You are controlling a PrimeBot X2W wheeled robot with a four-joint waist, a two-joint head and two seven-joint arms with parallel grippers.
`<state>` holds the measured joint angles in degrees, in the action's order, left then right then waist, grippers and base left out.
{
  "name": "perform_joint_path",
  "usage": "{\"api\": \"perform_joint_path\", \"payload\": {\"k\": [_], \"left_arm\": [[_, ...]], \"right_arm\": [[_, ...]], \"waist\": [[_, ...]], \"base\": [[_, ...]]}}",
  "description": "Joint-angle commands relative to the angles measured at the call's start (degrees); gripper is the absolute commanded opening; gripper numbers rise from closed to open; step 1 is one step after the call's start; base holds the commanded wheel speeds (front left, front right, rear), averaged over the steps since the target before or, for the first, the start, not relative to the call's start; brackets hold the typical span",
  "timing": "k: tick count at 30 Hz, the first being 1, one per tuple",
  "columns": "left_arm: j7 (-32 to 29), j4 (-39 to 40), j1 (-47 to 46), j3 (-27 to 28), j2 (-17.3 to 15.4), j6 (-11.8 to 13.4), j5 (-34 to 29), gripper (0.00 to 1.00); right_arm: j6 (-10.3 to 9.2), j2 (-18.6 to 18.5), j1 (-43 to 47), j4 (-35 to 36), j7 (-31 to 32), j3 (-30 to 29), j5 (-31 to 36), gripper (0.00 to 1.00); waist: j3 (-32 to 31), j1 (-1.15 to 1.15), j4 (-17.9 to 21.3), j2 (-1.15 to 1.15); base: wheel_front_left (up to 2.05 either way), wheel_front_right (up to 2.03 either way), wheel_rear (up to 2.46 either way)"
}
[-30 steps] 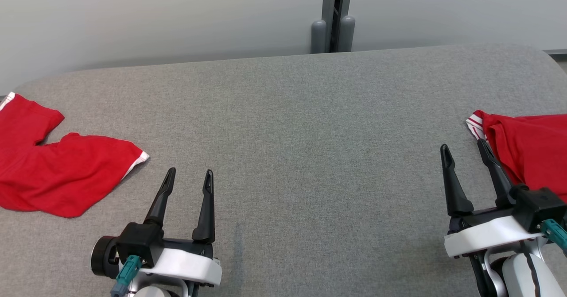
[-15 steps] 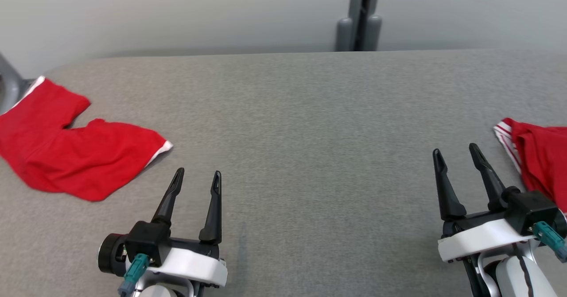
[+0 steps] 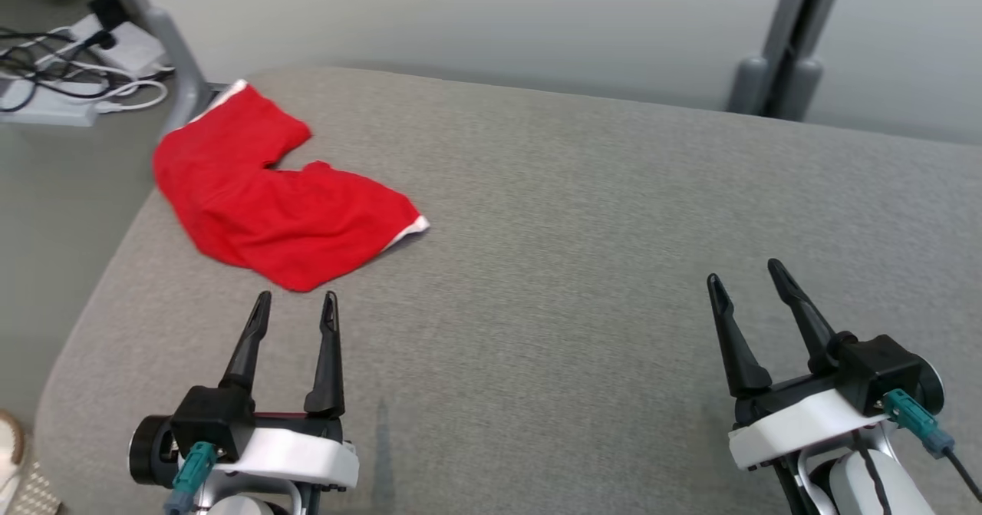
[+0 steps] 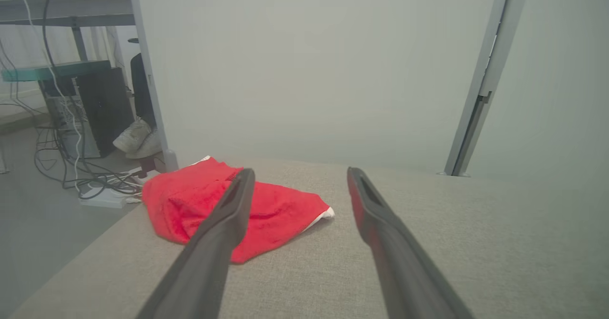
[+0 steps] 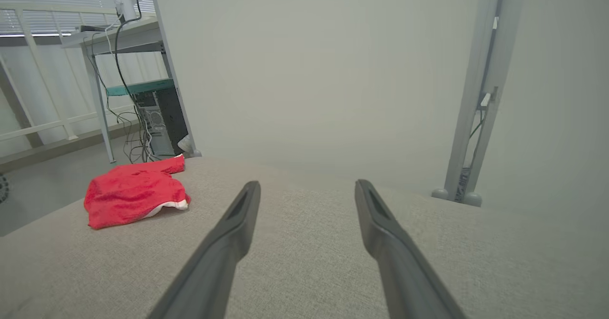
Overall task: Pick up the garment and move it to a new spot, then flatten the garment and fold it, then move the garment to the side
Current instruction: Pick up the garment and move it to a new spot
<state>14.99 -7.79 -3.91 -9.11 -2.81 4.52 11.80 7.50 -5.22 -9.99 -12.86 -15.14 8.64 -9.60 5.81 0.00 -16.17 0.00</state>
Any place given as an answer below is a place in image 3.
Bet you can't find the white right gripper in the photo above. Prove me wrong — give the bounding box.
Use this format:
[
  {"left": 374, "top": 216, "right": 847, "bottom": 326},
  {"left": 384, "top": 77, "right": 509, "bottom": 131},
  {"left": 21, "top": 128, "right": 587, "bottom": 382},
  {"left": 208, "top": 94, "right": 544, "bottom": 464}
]
[{"left": 707, "top": 259, "right": 898, "bottom": 471}]

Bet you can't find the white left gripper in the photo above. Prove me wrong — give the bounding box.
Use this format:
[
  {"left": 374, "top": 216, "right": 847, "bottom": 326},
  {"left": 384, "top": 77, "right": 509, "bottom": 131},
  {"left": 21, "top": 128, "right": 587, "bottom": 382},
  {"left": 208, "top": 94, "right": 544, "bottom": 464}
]
[{"left": 128, "top": 291, "right": 360, "bottom": 493}]

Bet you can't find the red shorts white trim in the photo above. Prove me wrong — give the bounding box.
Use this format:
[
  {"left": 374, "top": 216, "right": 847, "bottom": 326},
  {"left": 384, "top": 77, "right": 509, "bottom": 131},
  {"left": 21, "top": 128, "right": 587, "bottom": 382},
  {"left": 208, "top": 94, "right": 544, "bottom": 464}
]
[{"left": 152, "top": 79, "right": 430, "bottom": 293}]

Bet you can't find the grey fabric sofa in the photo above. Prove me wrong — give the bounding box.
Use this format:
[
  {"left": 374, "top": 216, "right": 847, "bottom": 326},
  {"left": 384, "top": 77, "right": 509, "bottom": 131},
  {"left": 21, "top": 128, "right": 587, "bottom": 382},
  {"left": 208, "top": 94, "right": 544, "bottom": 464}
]
[{"left": 35, "top": 66, "right": 982, "bottom": 515}]

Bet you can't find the white power strip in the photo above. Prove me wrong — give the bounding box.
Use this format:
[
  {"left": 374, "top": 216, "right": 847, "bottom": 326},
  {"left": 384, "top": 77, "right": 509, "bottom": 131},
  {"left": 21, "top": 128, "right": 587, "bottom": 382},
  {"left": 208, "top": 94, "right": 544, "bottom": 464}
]
[{"left": 65, "top": 15, "right": 167, "bottom": 78}]

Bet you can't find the flat grey box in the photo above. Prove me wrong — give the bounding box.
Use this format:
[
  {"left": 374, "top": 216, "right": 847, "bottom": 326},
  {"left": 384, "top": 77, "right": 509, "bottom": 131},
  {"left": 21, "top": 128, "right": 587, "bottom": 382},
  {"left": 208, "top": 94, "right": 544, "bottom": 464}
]
[{"left": 0, "top": 78, "right": 101, "bottom": 128}]

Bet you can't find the black power plug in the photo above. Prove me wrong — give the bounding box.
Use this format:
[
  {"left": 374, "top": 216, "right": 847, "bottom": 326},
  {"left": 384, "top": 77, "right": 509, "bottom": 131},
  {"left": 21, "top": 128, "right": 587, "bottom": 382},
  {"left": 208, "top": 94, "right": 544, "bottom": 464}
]
[{"left": 88, "top": 0, "right": 133, "bottom": 34}]

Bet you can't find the left camera cable teal plug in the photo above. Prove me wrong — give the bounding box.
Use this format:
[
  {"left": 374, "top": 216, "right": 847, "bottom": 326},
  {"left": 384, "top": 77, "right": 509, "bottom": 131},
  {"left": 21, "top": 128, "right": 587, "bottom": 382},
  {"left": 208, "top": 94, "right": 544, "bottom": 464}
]
[{"left": 163, "top": 442, "right": 218, "bottom": 515}]

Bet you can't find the camera cable teal plug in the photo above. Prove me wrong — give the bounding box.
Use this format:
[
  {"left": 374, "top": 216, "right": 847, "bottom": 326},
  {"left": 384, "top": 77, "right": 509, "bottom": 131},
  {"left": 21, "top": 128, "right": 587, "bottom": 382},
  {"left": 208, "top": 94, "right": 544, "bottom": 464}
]
[
  {"left": 882, "top": 390, "right": 982, "bottom": 502},
  {"left": 163, "top": 442, "right": 218, "bottom": 515}
]

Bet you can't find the right camera cable teal plug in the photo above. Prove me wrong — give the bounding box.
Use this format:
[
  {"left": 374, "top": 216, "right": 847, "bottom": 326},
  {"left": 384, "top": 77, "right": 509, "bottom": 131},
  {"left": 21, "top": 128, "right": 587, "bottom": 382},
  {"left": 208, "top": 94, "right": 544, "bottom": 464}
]
[{"left": 882, "top": 390, "right": 982, "bottom": 502}]

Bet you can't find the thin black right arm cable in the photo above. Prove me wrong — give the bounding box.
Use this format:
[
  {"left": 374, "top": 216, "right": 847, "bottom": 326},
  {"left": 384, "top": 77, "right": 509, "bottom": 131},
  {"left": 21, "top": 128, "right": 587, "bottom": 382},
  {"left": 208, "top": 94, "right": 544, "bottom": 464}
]
[{"left": 852, "top": 431, "right": 897, "bottom": 515}]

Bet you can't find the black cable tangle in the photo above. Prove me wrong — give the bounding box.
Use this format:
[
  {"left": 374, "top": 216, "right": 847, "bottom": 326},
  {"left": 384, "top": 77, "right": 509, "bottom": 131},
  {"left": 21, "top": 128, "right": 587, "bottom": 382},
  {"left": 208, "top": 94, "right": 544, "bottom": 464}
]
[{"left": 0, "top": 24, "right": 154, "bottom": 113}]

